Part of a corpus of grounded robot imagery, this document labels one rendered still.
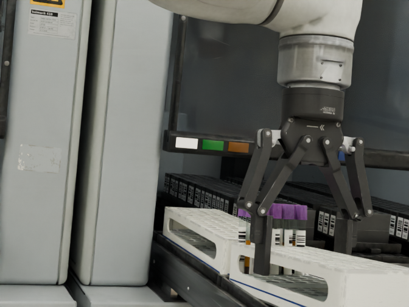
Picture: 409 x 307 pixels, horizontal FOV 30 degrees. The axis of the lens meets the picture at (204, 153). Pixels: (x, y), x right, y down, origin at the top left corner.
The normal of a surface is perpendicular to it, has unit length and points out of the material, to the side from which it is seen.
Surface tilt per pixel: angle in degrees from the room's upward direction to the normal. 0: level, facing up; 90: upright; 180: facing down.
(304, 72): 86
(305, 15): 124
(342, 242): 90
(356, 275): 84
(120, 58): 90
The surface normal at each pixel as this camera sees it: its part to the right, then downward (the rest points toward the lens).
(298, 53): -0.53, -0.07
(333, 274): -0.94, -0.07
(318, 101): 0.04, -0.04
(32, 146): 0.33, 0.08
